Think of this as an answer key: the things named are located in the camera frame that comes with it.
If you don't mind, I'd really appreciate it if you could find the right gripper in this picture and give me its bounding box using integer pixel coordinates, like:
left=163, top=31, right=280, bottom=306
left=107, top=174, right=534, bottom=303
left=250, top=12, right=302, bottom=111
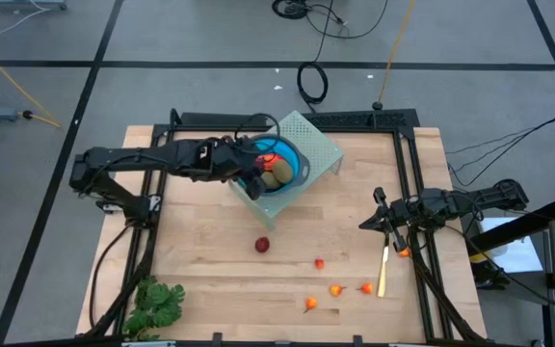
left=358, top=186, right=426, bottom=254

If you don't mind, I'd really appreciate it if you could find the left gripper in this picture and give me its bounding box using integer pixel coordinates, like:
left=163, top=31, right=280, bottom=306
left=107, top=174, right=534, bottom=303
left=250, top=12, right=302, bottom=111
left=195, top=136, right=267, bottom=201

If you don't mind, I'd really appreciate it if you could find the red orange mango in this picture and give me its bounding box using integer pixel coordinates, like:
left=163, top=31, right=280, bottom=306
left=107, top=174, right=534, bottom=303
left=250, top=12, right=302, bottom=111
left=256, top=152, right=283, bottom=173

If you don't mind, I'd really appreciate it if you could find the brown kiwi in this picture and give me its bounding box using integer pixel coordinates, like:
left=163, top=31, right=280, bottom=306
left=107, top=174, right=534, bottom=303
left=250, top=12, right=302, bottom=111
left=260, top=171, right=282, bottom=191
left=271, top=158, right=296, bottom=186

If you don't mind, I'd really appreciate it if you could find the yellow handled knife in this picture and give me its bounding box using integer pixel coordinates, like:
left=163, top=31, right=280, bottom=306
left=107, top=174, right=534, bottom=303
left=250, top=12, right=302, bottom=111
left=377, top=234, right=391, bottom=299

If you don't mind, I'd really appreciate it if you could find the blue collapsible colander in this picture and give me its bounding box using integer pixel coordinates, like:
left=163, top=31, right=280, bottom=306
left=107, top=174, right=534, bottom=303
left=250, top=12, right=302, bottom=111
left=226, top=133, right=311, bottom=197

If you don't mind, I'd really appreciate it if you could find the black flat box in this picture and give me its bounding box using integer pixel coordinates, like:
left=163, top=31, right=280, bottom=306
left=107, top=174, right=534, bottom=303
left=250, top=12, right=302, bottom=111
left=179, top=111, right=269, bottom=127

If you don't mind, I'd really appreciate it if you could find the pale green perforated shelf riser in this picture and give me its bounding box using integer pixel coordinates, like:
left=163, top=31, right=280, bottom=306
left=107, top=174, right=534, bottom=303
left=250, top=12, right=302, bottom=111
left=223, top=110, right=346, bottom=231

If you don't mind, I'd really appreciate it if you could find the black perforated cover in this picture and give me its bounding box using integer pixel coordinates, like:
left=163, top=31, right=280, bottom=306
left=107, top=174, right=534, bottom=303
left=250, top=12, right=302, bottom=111
left=305, top=108, right=421, bottom=129

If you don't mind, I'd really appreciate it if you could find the black diagonal beam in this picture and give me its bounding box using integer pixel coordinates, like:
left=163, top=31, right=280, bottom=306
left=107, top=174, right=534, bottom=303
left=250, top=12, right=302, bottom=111
left=467, top=196, right=555, bottom=253

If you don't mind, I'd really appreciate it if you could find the green leafy vegetable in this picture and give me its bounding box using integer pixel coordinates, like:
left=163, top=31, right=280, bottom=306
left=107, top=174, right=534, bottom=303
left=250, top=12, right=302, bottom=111
left=121, top=275, right=186, bottom=342

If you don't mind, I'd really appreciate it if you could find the grey wheeled base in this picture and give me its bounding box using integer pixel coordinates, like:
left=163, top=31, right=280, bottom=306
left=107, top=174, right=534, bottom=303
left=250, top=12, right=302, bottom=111
left=0, top=0, right=68, bottom=12

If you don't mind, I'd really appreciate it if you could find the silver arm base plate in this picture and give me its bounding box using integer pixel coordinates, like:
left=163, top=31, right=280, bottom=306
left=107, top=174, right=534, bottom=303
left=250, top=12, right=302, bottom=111
left=96, top=194, right=162, bottom=214

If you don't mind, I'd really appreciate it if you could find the black metal table frame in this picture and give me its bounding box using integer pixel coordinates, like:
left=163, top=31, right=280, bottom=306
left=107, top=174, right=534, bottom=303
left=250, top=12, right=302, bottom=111
left=75, top=108, right=489, bottom=347

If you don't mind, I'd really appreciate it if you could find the black hanging cable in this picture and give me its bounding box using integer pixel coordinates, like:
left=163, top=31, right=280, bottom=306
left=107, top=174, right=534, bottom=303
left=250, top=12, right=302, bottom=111
left=296, top=0, right=351, bottom=113

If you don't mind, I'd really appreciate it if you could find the black cable bundle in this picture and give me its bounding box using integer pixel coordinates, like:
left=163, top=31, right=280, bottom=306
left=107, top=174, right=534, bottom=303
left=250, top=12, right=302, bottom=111
left=271, top=0, right=389, bottom=40

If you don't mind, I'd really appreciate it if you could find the yellow hanging cable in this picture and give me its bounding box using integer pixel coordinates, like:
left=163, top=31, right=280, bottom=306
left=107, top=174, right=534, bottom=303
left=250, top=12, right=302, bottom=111
left=371, top=0, right=418, bottom=112

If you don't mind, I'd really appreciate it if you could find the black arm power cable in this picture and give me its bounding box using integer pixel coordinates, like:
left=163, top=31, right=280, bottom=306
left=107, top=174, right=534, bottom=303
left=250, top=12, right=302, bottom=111
left=88, top=224, right=134, bottom=329

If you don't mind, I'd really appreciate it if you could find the yellow floor cable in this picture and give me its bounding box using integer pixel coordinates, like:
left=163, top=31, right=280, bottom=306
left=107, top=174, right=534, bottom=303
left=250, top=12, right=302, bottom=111
left=0, top=37, right=63, bottom=129

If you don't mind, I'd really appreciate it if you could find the white floor cable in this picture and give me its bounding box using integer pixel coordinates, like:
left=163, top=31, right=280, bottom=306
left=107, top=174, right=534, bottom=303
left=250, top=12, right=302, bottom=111
left=0, top=5, right=50, bottom=47

